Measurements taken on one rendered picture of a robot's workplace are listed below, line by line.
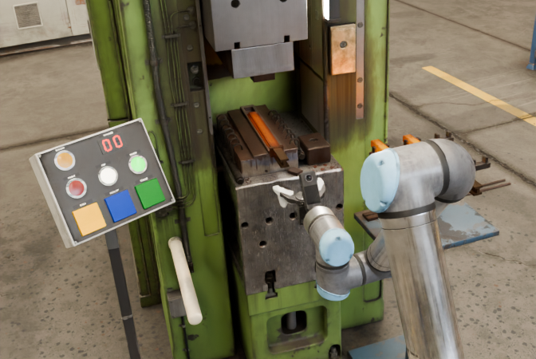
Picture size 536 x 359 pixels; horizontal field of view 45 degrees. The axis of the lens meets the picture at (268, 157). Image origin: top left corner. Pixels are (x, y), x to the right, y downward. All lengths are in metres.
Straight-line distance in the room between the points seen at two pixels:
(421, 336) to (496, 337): 1.67
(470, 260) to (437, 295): 2.09
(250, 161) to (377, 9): 0.68
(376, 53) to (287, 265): 0.82
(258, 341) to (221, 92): 0.97
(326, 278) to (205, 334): 1.06
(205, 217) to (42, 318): 1.15
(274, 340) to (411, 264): 1.41
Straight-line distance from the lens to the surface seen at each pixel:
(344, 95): 2.36
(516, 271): 3.39
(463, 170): 1.34
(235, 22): 2.01
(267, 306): 2.46
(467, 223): 2.34
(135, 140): 2.00
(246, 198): 2.18
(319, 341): 2.67
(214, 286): 2.60
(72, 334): 3.13
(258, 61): 2.06
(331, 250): 1.70
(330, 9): 2.20
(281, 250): 2.33
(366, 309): 2.92
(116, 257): 2.17
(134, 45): 2.13
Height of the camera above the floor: 1.97
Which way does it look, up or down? 27 degrees down
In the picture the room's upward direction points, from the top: 4 degrees counter-clockwise
